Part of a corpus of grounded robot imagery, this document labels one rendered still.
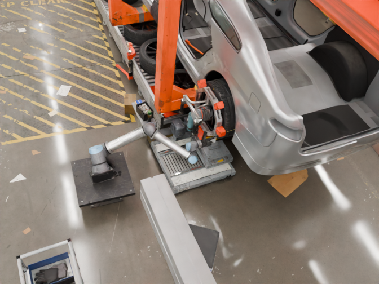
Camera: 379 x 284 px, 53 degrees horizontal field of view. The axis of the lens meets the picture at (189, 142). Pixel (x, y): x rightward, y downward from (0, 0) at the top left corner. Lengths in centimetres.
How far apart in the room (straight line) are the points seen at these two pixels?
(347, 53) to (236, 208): 221
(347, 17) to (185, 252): 123
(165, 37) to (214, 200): 195
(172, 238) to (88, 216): 334
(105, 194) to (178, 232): 310
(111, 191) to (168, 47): 164
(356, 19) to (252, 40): 195
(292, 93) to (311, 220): 150
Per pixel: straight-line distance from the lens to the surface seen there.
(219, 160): 468
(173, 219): 113
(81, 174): 435
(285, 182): 494
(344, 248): 476
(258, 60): 358
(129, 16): 603
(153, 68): 543
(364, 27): 181
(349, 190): 525
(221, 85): 411
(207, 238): 392
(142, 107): 462
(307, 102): 461
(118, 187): 422
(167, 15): 380
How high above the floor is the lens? 381
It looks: 49 degrees down
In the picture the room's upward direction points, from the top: 9 degrees clockwise
